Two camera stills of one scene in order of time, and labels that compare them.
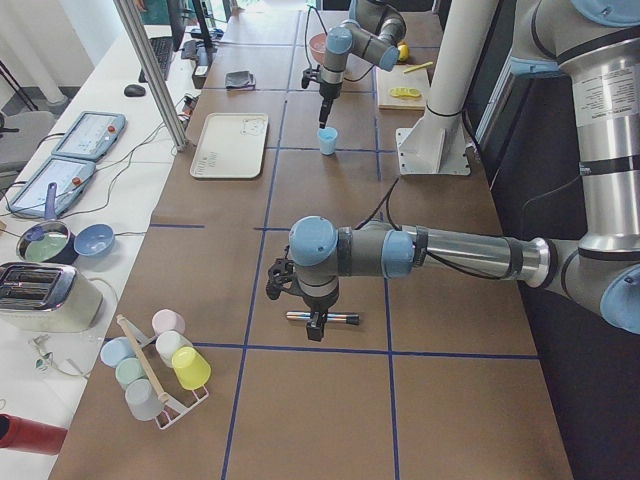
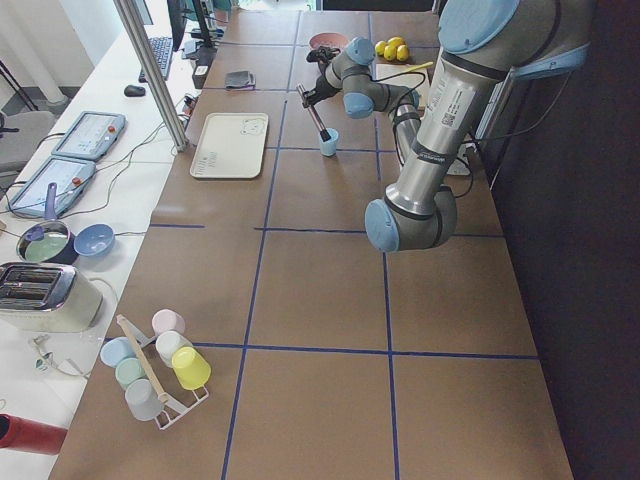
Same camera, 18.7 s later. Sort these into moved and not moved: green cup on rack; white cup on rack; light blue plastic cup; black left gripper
Moved: black left gripper
Not moved: white cup on rack; light blue plastic cup; green cup on rack
